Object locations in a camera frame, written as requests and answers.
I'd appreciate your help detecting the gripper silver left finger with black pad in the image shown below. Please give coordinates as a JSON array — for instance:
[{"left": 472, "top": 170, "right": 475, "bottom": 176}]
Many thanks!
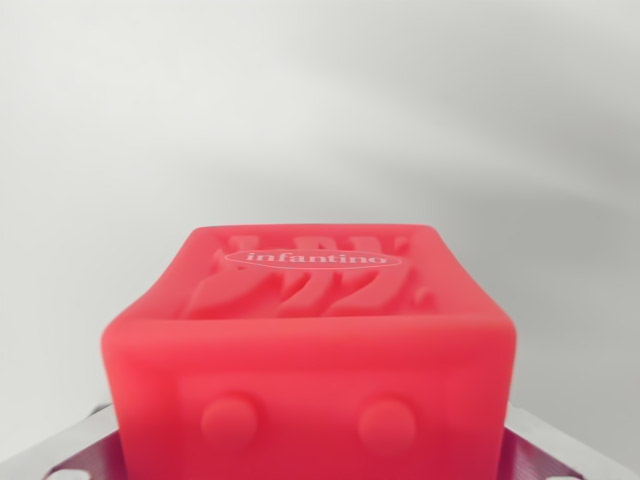
[{"left": 0, "top": 403, "right": 122, "bottom": 480}]

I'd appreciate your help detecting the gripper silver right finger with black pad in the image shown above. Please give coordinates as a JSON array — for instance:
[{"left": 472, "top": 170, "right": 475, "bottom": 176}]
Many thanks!
[{"left": 502, "top": 403, "right": 640, "bottom": 480}]

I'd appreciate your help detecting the red infantino silicone cube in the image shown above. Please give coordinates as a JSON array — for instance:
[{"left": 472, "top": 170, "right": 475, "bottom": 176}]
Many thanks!
[{"left": 99, "top": 222, "right": 517, "bottom": 480}]

